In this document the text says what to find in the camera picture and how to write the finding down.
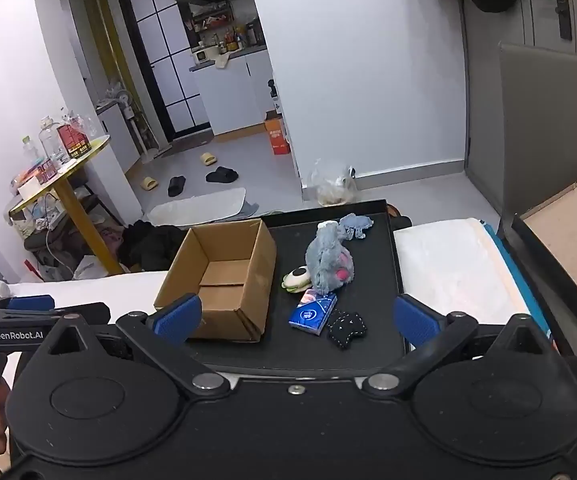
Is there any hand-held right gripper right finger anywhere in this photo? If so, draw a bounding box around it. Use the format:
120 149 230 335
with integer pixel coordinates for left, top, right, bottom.
363 294 552 396

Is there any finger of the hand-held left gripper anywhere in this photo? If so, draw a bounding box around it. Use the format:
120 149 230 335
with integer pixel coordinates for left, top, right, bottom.
0 295 55 313

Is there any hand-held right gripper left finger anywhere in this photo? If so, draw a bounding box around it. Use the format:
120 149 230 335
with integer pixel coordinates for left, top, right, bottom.
43 294 232 397

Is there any brown cardboard box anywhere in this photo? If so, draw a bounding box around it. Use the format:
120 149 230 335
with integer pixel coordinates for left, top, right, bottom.
154 219 277 344

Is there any black dotted fabric pouch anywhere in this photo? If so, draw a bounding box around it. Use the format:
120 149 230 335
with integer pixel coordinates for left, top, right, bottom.
327 310 368 348

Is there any blue tissue pack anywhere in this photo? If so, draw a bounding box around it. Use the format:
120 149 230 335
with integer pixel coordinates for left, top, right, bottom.
288 289 338 335

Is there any grey plush paw glove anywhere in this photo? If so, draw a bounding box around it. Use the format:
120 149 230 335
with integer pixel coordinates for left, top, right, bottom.
306 224 355 295

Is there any green white plush toy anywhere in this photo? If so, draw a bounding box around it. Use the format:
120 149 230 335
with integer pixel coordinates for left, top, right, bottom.
282 267 313 293

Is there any black tray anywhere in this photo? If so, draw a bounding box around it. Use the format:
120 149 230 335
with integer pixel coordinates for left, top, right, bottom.
188 199 422 377

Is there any black clothes pile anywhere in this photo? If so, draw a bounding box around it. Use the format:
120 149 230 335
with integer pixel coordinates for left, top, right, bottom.
121 220 189 275

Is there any round gold table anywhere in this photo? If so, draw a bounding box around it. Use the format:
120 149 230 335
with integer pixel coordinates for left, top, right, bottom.
8 135 122 277

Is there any brown round mat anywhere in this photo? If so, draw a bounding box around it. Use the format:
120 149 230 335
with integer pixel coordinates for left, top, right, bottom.
386 202 414 230

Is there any blue denim heart patch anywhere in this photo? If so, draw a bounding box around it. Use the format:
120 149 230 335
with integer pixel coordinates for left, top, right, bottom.
337 213 374 241

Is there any white floor mat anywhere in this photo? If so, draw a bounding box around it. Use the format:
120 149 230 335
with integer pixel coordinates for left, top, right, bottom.
147 187 247 226

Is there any small purple box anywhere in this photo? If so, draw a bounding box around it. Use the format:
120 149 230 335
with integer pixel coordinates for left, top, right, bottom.
36 159 58 185

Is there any green capped plastic bottle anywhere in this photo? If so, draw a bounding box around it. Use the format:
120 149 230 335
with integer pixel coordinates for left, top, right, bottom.
21 135 39 171

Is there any clear plastic bag with bowl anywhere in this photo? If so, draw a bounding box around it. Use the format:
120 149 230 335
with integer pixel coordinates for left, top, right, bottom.
303 157 358 207

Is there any red box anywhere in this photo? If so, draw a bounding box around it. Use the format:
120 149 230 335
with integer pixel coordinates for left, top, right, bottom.
57 122 92 157

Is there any black framed cork board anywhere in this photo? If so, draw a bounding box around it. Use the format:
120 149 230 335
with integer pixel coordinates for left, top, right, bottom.
513 165 577 357

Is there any small white cabinet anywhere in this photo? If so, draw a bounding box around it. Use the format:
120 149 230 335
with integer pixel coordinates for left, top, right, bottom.
96 102 142 172

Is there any orange cardboard box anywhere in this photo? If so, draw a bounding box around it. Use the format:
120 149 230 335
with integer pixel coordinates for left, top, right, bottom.
264 115 292 156

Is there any white standing fan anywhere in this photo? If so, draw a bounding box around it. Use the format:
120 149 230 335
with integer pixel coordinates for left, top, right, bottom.
111 89 172 164

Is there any white kitchen cabinet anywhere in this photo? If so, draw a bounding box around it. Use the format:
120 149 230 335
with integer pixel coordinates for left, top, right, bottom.
188 49 272 137

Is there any grey chair back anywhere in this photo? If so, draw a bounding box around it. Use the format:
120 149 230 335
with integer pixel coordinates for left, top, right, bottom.
499 42 577 261

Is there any black framed glass door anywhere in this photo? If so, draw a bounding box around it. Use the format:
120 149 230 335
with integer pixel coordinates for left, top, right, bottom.
117 0 214 143

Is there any grey door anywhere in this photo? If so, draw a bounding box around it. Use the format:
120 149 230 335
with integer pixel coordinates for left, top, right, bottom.
461 0 577 211

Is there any black door lock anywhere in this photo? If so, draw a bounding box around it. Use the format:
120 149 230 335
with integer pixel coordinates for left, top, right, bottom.
533 0 574 41

